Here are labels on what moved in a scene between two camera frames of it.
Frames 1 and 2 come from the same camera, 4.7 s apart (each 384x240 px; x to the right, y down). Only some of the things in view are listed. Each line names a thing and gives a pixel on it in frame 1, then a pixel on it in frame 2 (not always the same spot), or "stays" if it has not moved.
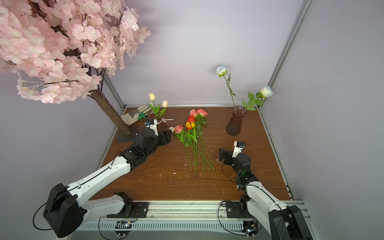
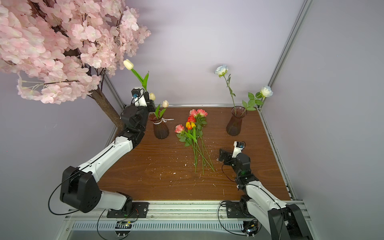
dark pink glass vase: (234, 125) stays
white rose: (265, 92) stays
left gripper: (166, 139) -> (148, 108)
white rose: (221, 71) stays
